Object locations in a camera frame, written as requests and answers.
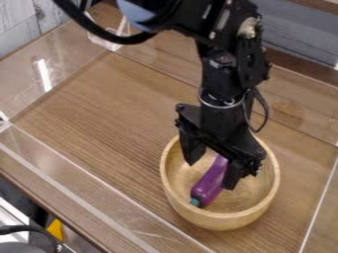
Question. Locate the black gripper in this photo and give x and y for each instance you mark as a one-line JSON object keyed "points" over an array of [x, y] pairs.
{"points": [[219, 127]]}

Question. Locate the light wooden bowl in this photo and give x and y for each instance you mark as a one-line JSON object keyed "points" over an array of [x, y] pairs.
{"points": [[236, 207]]}

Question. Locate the purple toy eggplant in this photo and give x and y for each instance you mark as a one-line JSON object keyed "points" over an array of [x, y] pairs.
{"points": [[208, 187]]}

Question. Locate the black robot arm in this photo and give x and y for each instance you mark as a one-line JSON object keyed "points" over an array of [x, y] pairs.
{"points": [[227, 31]]}

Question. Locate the yellow and black equipment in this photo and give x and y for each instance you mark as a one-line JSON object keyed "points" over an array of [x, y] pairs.
{"points": [[44, 240]]}

